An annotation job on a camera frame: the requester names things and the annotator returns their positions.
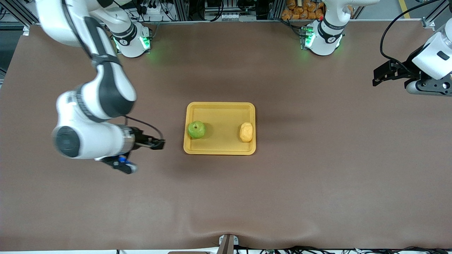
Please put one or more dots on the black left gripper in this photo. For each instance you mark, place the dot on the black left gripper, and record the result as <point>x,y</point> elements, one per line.
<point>406,69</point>

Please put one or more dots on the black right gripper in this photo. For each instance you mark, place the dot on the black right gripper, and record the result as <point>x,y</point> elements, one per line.
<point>140,140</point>

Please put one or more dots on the green apple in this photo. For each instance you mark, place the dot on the green apple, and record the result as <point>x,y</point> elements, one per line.
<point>196,130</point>

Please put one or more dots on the yellow potato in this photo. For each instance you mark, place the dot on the yellow potato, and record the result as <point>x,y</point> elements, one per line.
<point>246,132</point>

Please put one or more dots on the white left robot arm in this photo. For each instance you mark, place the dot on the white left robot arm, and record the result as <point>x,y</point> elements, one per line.
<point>325,42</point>

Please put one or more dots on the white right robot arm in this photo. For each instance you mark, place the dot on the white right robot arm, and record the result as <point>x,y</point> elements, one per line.
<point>91,141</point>

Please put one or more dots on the yellow plastic tray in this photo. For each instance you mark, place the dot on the yellow plastic tray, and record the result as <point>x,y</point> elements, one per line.
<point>222,130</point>

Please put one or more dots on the brown table cover mat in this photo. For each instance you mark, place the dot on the brown table cover mat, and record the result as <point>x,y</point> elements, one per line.
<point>226,197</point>

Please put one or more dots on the orange toy food pile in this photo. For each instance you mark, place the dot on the orange toy food pile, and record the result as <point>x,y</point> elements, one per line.
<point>300,10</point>

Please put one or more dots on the metal table clamp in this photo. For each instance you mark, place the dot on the metal table clamp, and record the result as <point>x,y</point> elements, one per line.
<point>227,243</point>

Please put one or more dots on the white power strip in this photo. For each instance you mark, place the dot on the white power strip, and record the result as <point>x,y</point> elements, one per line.
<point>152,9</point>

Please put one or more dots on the grey control box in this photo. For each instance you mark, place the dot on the grey control box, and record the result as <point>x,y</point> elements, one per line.
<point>224,14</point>

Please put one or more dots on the aluminium frame post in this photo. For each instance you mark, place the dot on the aluminium frame post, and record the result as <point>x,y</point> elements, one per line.
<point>436,12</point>
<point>19,12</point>

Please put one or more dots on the aluminium table edge rail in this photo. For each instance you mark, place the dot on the aluminium table edge rail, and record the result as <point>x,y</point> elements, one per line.
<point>219,22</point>

